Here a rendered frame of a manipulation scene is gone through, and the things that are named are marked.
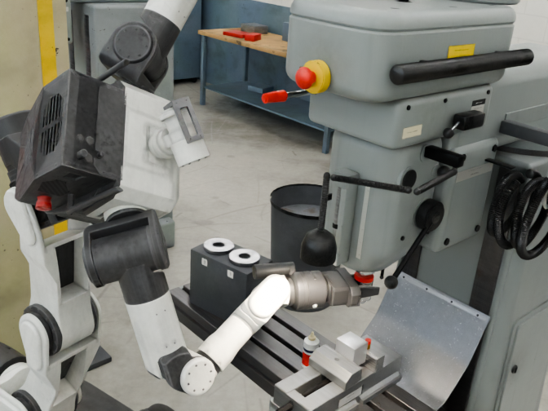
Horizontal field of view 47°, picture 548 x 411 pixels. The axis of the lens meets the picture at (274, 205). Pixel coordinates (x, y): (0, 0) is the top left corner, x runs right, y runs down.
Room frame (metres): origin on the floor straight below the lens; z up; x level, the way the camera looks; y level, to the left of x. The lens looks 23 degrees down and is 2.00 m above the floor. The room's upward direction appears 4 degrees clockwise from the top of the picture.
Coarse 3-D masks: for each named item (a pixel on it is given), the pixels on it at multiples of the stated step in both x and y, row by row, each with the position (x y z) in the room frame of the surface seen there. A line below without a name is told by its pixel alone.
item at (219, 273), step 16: (208, 240) 1.71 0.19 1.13; (224, 240) 1.72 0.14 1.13; (192, 256) 1.66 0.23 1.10; (208, 256) 1.63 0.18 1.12; (224, 256) 1.64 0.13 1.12; (240, 256) 1.64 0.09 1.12; (256, 256) 1.63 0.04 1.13; (192, 272) 1.66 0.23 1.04; (208, 272) 1.63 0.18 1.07; (224, 272) 1.59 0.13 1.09; (240, 272) 1.56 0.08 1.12; (192, 288) 1.66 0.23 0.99; (208, 288) 1.62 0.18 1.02; (224, 288) 1.59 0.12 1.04; (240, 288) 1.55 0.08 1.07; (208, 304) 1.62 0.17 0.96; (224, 304) 1.59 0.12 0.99; (240, 304) 1.55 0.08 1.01
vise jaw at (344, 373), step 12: (324, 348) 1.33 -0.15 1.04; (312, 360) 1.30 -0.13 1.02; (324, 360) 1.29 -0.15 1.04; (336, 360) 1.30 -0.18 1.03; (348, 360) 1.29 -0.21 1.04; (324, 372) 1.27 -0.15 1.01; (336, 372) 1.26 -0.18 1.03; (348, 372) 1.25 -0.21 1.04; (360, 372) 1.26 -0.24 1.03; (336, 384) 1.24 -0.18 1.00; (348, 384) 1.23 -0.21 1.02
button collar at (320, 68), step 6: (312, 60) 1.16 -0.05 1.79; (318, 60) 1.16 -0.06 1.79; (306, 66) 1.17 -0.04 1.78; (312, 66) 1.16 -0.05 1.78; (318, 66) 1.15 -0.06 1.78; (324, 66) 1.15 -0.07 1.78; (318, 72) 1.15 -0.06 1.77; (324, 72) 1.14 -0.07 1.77; (318, 78) 1.15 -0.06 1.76; (324, 78) 1.14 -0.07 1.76; (330, 78) 1.15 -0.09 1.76; (312, 84) 1.16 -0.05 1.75; (318, 84) 1.15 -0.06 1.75; (324, 84) 1.14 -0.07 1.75; (312, 90) 1.15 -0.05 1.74; (318, 90) 1.14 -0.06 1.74; (324, 90) 1.15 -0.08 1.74
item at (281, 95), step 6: (282, 90) 1.25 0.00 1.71; (306, 90) 1.29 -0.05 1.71; (264, 96) 1.21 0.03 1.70; (270, 96) 1.21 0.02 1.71; (276, 96) 1.22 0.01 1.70; (282, 96) 1.23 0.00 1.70; (288, 96) 1.25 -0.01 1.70; (294, 96) 1.26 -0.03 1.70; (264, 102) 1.22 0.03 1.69; (270, 102) 1.22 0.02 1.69; (276, 102) 1.23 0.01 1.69
